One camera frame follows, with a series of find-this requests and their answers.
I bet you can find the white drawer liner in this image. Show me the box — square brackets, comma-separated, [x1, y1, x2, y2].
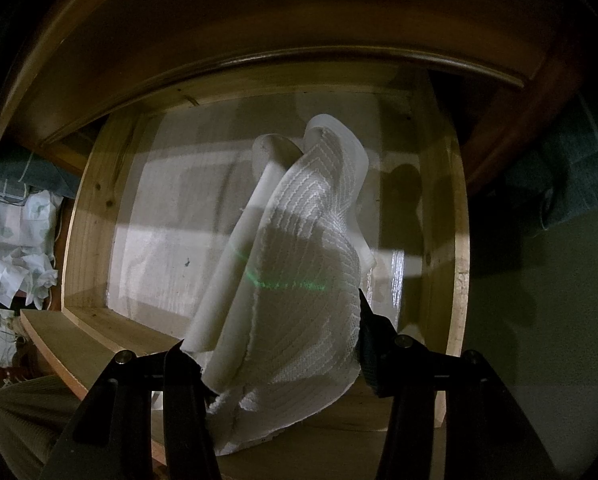
[106, 87, 432, 331]

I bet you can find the white mesh padded garment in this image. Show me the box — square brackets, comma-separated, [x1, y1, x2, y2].
[184, 114, 377, 457]

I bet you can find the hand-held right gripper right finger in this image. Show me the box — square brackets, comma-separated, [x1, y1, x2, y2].
[356, 290, 560, 480]

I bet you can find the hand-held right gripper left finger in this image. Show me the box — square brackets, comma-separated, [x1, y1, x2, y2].
[39, 340, 220, 480]

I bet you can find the blue checked cloth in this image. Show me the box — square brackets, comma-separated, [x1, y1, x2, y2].
[0, 5, 598, 233]

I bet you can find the crumpled white cloth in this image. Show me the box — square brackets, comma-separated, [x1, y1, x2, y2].
[0, 252, 60, 311]

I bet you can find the person's olive trouser leg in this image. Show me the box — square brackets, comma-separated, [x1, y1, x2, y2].
[0, 375, 87, 480]

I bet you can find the wooden drawer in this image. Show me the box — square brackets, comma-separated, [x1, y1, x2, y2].
[19, 67, 472, 480]

